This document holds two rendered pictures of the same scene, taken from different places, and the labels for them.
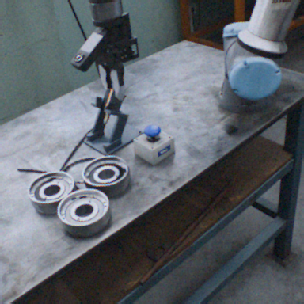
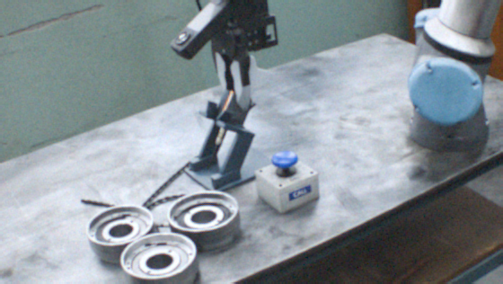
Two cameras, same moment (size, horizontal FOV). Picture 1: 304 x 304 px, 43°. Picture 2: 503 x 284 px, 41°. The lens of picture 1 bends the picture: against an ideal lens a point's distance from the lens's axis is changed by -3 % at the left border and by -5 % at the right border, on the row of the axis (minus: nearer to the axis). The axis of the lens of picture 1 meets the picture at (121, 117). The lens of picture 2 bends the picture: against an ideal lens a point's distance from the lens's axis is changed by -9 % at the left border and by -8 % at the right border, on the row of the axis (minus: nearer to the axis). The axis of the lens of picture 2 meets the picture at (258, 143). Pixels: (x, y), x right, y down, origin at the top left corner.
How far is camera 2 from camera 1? 0.21 m
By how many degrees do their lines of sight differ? 6
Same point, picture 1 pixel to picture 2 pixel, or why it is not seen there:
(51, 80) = (176, 85)
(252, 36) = (442, 26)
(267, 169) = (480, 248)
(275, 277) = not seen: outside the picture
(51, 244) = not seen: outside the picture
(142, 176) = (259, 227)
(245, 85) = (428, 100)
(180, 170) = (320, 224)
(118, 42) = (245, 20)
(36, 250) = not seen: outside the picture
